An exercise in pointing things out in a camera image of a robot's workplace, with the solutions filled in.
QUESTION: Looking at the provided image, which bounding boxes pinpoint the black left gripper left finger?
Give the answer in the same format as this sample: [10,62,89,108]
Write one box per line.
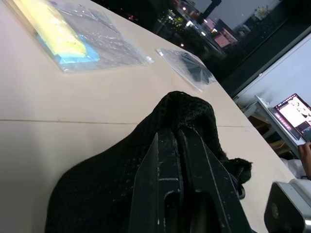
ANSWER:
[127,131,184,233]

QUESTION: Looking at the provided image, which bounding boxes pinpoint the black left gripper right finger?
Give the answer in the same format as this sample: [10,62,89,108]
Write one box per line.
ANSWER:
[178,128,251,233]

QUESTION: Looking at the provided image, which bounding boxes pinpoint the black drawstring pouch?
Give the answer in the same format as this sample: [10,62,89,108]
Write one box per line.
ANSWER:
[44,90,254,233]

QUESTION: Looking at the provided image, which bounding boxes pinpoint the bystander hand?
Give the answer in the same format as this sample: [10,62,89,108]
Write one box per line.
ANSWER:
[297,141,311,179]

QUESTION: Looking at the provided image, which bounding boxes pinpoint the laptop with lit screen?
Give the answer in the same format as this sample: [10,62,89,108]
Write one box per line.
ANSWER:
[255,93,311,147]

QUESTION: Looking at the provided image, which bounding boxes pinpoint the small clear zip bag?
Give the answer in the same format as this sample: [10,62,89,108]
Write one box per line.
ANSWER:
[155,48,217,93]

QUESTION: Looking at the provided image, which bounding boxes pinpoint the black item in bag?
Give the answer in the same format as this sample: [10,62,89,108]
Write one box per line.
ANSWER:
[179,51,213,85]

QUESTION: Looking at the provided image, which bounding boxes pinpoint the white partition panel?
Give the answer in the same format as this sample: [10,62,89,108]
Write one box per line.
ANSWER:
[232,31,311,107]

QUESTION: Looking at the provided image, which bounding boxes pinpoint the large clear zip bag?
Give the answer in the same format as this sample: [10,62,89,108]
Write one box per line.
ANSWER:
[2,0,155,73]

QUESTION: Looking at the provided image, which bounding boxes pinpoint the yellow and blue packet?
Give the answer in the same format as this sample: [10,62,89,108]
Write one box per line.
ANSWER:
[11,0,101,65]

